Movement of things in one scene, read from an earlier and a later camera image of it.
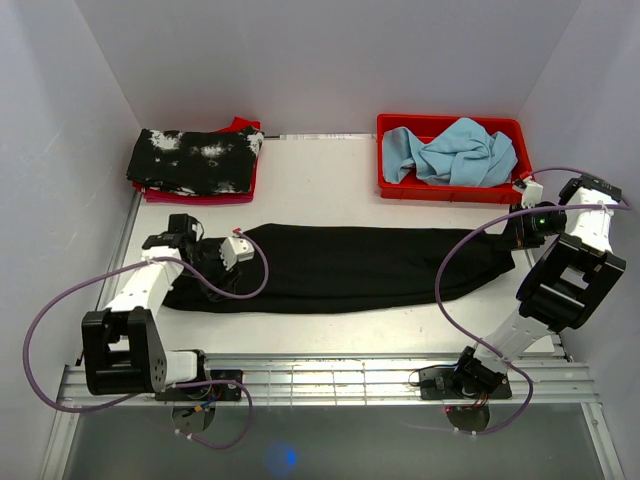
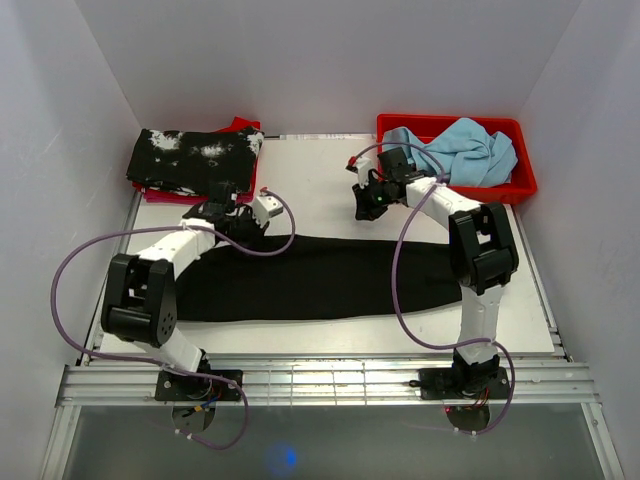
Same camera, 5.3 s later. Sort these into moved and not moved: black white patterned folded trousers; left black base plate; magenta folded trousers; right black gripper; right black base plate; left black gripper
Moved: left black gripper; right black gripper
Not moved: black white patterned folded trousers; magenta folded trousers; right black base plate; left black base plate
